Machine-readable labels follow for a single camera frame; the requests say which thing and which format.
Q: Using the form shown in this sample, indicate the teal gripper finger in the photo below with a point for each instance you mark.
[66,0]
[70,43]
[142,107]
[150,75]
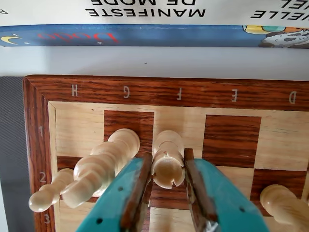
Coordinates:
[108,210]
[229,210]

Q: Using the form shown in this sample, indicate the light wooden king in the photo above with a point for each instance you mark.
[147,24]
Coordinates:
[108,154]

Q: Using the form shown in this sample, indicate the light wooden rook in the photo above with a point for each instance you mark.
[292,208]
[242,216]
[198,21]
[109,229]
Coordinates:
[166,169]

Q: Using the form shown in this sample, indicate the light wooden knight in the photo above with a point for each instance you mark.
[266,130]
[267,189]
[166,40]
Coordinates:
[277,198]

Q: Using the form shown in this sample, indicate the light wooden pawn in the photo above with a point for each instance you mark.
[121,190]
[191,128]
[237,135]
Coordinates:
[41,201]

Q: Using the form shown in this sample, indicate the wooden chessboard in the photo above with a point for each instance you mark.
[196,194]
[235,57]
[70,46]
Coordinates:
[231,137]

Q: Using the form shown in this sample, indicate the white Gabrielle Chanel book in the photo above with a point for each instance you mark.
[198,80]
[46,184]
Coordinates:
[48,14]

